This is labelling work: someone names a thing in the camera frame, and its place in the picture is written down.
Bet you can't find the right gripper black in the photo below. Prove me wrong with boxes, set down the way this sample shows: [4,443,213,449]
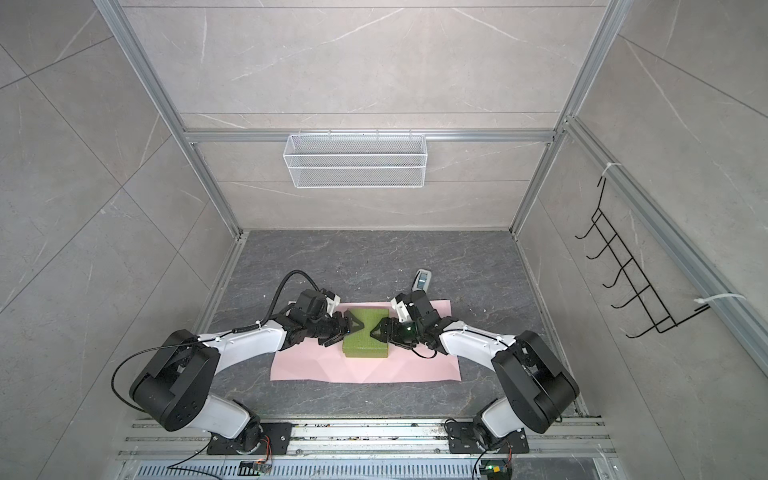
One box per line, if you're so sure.
[369,317,426,348]

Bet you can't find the green gift box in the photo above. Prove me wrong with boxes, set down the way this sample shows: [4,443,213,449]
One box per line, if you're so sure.
[342,307,389,359]

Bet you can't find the pink wrapping paper sheet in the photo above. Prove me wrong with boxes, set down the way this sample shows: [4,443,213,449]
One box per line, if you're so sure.
[270,338,461,384]

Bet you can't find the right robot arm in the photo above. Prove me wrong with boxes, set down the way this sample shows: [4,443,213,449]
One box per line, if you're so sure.
[370,290,580,451]

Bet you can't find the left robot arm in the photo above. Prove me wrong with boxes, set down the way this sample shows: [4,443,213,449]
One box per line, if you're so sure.
[129,289,364,454]

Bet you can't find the white tape dispenser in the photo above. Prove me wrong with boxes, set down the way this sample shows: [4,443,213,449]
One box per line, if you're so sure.
[411,269,432,292]

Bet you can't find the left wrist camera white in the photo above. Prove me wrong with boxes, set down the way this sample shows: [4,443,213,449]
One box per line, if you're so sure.
[322,290,341,316]

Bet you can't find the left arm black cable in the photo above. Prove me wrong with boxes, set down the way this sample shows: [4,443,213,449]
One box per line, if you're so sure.
[110,269,323,414]

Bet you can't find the white wire mesh basket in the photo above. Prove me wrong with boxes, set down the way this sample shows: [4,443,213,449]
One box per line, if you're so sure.
[283,133,428,189]

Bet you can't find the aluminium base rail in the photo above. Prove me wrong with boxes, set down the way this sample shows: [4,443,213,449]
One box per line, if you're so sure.
[111,417,625,479]

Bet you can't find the black wire hook rack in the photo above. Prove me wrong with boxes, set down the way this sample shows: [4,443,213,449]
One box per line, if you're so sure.
[575,177,711,339]

